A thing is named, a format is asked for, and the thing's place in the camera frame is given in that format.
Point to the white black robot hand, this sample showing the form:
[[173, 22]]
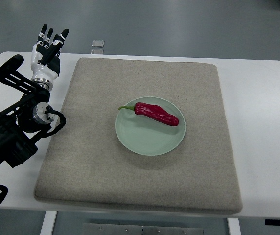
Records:
[[45, 58]]

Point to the red chili pepper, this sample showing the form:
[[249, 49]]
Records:
[[154, 112]]

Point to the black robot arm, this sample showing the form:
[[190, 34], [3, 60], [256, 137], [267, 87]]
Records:
[[28, 120]]

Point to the pale green plate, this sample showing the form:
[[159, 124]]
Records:
[[146, 136]]

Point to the clear floor socket cover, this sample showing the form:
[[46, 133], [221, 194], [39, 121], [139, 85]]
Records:
[[98, 43]]

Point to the beige felt mat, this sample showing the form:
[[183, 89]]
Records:
[[87, 165]]

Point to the white table leg left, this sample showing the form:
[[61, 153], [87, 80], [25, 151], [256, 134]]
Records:
[[48, 223]]

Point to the white table leg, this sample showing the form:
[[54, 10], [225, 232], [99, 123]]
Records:
[[234, 226], [48, 223]]

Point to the white table leg right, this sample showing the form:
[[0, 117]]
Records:
[[234, 226]]

